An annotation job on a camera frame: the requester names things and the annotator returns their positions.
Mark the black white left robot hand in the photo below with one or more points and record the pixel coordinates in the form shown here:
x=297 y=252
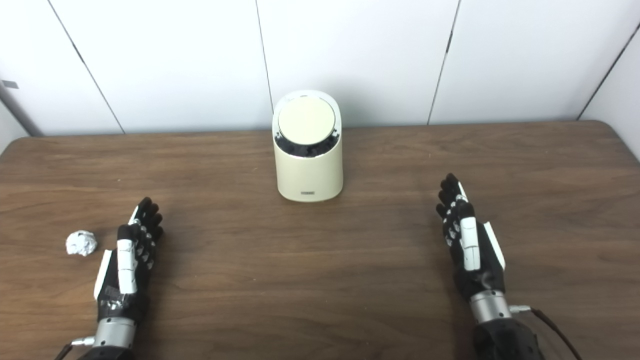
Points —
x=127 y=265

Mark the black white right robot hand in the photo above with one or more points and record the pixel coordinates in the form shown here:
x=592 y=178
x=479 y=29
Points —
x=470 y=245

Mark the white paper ball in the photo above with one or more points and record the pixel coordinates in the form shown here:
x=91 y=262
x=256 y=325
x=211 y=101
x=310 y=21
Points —
x=81 y=243

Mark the cream lidded trash bin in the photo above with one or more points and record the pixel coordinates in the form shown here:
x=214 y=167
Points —
x=310 y=175

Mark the round cream bin lid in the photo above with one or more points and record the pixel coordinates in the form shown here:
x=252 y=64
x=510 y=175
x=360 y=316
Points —
x=306 y=117

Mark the black bin liner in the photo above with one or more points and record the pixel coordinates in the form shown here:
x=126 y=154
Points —
x=305 y=148

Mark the grey wall post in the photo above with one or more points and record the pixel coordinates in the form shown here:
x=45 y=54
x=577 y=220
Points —
x=20 y=112

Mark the small grey wall tag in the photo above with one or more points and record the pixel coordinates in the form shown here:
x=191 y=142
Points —
x=10 y=84

